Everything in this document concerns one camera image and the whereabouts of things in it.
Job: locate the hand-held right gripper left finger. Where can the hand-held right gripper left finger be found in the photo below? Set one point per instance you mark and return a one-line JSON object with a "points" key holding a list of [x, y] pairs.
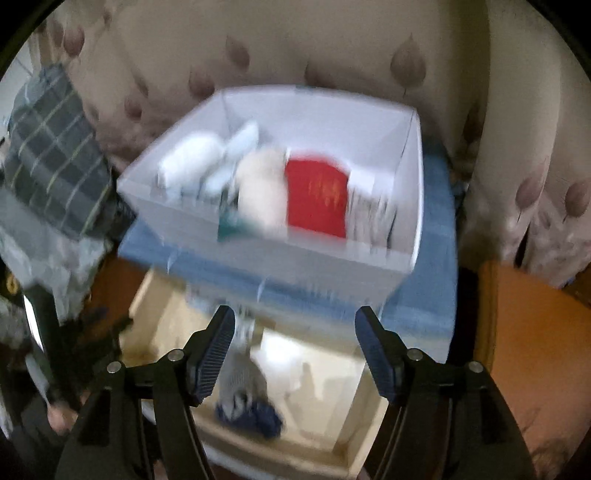
{"points": [[212, 350]]}

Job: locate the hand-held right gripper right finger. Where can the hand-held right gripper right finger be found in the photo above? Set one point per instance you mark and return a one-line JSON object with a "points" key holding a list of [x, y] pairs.
{"points": [[376, 355]]}

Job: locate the wooden drawer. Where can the wooden drawer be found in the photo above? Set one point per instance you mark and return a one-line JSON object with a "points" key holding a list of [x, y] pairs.
{"points": [[314, 392]]}

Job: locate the grey ribbed underwear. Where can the grey ribbed underwear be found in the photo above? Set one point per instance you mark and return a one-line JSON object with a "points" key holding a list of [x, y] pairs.
{"points": [[369, 217]]}

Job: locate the cream lace underwear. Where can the cream lace underwear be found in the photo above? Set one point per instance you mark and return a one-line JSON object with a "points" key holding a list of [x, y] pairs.
{"points": [[263, 194]]}

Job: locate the red underwear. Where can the red underwear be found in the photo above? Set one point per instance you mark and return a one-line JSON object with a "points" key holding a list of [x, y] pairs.
{"points": [[316, 198]]}

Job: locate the white shoe box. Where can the white shoe box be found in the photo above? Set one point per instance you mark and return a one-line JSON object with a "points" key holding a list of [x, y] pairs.
{"points": [[323, 115]]}

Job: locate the blue checked cloth cover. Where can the blue checked cloth cover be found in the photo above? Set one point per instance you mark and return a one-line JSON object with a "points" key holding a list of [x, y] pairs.
{"points": [[429, 277]]}

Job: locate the grey plaid cloth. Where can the grey plaid cloth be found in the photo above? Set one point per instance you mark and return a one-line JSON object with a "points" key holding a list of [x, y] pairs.
{"points": [[55, 147]]}

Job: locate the wooden bed frame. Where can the wooden bed frame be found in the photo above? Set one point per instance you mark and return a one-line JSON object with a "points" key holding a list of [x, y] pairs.
{"points": [[531, 346]]}

